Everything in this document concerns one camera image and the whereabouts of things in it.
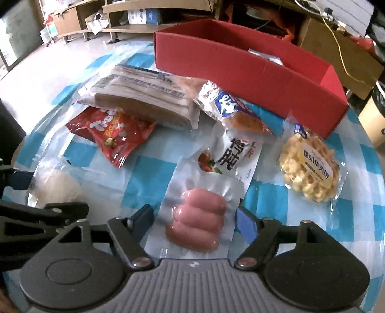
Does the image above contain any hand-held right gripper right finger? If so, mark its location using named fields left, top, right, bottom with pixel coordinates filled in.
left=235, top=206, right=329, bottom=270

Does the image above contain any silver packet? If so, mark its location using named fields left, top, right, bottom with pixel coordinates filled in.
left=248, top=48, right=285, bottom=67

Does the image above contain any blue white checked tablecloth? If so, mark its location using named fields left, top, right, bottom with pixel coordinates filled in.
left=6, top=40, right=385, bottom=313

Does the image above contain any waffle packet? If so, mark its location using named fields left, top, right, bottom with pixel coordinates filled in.
left=275, top=111, right=349, bottom=211

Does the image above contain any orange plastic bag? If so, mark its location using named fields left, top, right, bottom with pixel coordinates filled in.
left=271, top=12, right=301, bottom=46

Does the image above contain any red plastic bag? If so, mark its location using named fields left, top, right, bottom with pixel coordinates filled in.
left=355, top=34, right=376, bottom=55

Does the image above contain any white crumpled bag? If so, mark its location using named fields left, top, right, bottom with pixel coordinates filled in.
left=86, top=12, right=106, bottom=33

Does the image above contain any wooden tv stand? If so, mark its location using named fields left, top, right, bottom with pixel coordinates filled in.
left=52, top=0, right=223, bottom=46

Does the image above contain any white bun packet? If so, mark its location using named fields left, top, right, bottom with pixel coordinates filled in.
left=27, top=155, right=85, bottom=209

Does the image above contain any pale orange packet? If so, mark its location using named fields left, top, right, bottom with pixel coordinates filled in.
left=171, top=75, right=208, bottom=100

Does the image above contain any orange and blue bread packet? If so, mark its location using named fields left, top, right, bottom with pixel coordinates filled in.
left=192, top=80, right=276, bottom=136

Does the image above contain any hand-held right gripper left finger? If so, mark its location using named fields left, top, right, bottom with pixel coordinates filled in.
left=53, top=205, right=155, bottom=270

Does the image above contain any glass door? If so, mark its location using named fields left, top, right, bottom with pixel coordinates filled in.
left=0, top=0, right=43, bottom=73

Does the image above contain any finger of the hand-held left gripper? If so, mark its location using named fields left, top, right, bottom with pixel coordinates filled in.
left=0, top=201, right=90, bottom=241
left=0, top=165, right=34, bottom=191

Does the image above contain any red cardboard box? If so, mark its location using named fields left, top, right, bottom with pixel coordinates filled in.
left=153, top=19, right=349, bottom=139

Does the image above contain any pink sausage packet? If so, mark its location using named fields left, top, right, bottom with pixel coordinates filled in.
left=144, top=156, right=244, bottom=260

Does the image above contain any blue and white box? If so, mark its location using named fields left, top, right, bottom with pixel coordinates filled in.
left=128, top=7, right=160, bottom=25

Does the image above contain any white plastic trolley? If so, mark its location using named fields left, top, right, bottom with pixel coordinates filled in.
left=39, top=18, right=61, bottom=47

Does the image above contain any white duck snack packet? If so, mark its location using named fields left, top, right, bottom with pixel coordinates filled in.
left=197, top=122, right=265, bottom=193

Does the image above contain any yellow cable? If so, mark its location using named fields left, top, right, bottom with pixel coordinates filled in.
left=295, top=0, right=372, bottom=83

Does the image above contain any large beige packet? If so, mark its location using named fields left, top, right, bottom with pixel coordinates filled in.
left=81, top=65, right=202, bottom=130

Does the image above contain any red snack packet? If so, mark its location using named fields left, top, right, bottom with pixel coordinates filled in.
left=65, top=107, right=157, bottom=169

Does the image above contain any beige trash bin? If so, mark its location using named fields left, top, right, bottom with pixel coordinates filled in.
left=358, top=81, right=385, bottom=148

